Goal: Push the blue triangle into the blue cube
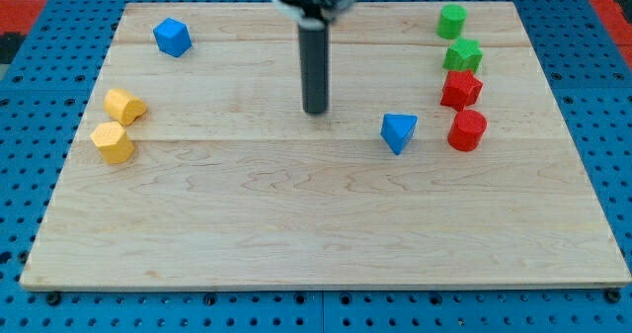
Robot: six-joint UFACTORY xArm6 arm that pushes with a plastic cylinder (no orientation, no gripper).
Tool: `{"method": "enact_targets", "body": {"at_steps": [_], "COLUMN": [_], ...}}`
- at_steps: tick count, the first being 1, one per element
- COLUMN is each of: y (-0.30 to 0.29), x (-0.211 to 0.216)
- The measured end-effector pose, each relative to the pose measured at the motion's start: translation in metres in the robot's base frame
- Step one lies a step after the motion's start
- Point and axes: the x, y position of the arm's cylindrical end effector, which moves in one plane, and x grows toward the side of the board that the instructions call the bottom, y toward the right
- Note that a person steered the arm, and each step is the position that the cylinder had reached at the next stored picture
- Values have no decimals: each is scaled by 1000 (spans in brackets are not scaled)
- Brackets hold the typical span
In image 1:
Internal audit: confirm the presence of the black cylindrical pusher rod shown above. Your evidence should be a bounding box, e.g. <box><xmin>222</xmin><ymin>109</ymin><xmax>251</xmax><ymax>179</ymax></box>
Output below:
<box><xmin>298</xmin><ymin>24</ymin><xmax>330</xmax><ymax>115</ymax></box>

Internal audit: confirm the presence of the blue triangle block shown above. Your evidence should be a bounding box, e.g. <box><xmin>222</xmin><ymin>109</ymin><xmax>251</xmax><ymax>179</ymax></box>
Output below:
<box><xmin>380</xmin><ymin>114</ymin><xmax>418</xmax><ymax>155</ymax></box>

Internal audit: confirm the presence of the blue cube block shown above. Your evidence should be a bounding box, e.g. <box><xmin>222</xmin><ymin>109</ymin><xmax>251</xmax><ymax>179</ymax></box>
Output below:
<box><xmin>153</xmin><ymin>18</ymin><xmax>193</xmax><ymax>57</ymax></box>

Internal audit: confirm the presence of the green cylinder block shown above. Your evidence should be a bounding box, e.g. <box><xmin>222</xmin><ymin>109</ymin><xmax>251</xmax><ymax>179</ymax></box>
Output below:
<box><xmin>436</xmin><ymin>4</ymin><xmax>467</xmax><ymax>40</ymax></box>

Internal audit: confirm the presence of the green star block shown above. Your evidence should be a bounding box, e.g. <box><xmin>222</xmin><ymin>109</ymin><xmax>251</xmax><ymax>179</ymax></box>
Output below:
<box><xmin>442</xmin><ymin>38</ymin><xmax>483</xmax><ymax>73</ymax></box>

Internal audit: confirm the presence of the red star block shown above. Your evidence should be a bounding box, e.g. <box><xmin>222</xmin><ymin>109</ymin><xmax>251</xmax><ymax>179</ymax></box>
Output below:
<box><xmin>440</xmin><ymin>69</ymin><xmax>483</xmax><ymax>112</ymax></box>

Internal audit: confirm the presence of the red cylinder block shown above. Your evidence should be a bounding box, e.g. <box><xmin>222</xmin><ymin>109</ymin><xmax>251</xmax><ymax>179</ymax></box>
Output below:
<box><xmin>447</xmin><ymin>110</ymin><xmax>488</xmax><ymax>152</ymax></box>

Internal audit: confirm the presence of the wooden board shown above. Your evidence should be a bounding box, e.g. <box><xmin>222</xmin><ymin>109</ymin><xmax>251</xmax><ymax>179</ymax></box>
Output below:
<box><xmin>20</xmin><ymin>2</ymin><xmax>631</xmax><ymax>291</ymax></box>

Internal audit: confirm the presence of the yellow half-round block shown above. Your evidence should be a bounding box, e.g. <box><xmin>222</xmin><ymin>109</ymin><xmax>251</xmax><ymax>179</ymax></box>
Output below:
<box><xmin>104</xmin><ymin>88</ymin><xmax>147</xmax><ymax>125</ymax></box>

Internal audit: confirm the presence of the yellow hexagon block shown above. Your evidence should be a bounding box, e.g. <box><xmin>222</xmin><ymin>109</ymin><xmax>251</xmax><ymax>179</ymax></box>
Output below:
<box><xmin>90</xmin><ymin>122</ymin><xmax>135</xmax><ymax>164</ymax></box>

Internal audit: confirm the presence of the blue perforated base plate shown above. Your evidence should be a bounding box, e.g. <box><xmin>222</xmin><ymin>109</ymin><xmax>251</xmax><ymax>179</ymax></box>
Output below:
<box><xmin>1</xmin><ymin>0</ymin><xmax>631</xmax><ymax>332</ymax></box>

